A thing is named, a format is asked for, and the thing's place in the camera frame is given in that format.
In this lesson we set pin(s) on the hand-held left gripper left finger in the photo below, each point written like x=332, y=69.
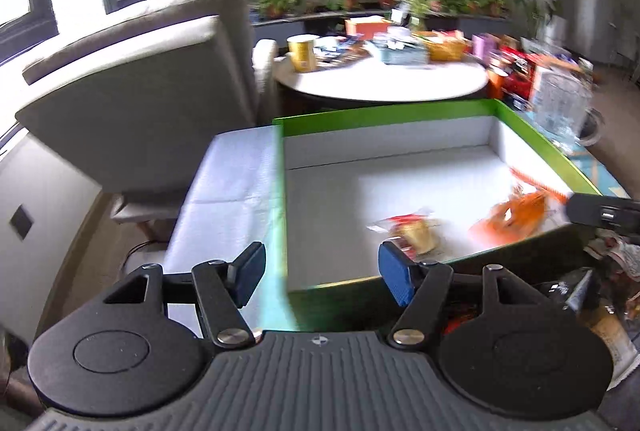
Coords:
x=250, y=273

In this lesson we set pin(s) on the clear plastic container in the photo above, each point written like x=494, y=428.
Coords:
x=557, y=103

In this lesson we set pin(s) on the green spider plant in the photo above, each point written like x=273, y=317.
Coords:
x=417, y=8

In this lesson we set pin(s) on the tall leafy potted plant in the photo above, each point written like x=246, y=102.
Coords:
x=542, y=6

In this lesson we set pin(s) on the green cardboard box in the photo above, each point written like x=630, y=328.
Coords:
x=350, y=191

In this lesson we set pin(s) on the round white table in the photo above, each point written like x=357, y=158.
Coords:
x=380, y=81

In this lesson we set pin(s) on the light blue basket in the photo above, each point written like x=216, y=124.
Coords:
x=400, y=53

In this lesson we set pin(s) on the dark round bin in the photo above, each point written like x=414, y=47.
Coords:
x=595, y=127

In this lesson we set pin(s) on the pile of snack packets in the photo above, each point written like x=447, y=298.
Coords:
x=615, y=256

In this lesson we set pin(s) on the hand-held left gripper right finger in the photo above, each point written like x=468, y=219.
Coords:
x=397, y=273

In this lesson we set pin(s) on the dark low cabinet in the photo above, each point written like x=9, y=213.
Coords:
x=310, y=21

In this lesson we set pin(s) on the clear cake snack packet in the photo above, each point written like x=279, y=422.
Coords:
x=417, y=233

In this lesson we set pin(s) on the heap of dark sachets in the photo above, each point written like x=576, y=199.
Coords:
x=342, y=47

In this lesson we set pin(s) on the white chair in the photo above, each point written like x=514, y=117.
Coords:
x=625, y=51

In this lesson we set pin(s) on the orange carton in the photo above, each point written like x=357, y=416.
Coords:
x=367, y=27

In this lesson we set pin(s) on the yellow canister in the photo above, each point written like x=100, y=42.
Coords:
x=302, y=53

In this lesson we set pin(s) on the beige armchair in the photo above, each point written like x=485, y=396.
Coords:
x=135, y=101

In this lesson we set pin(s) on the stack of colourful cartons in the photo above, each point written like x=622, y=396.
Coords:
x=515, y=71

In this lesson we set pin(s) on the dark wall socket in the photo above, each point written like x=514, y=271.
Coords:
x=22, y=222

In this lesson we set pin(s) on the orange snack packet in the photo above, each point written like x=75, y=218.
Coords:
x=510, y=216

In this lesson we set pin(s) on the yellow wicker basket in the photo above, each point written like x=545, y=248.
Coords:
x=447, y=48

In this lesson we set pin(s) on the white floor appliance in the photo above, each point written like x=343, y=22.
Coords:
x=556, y=31

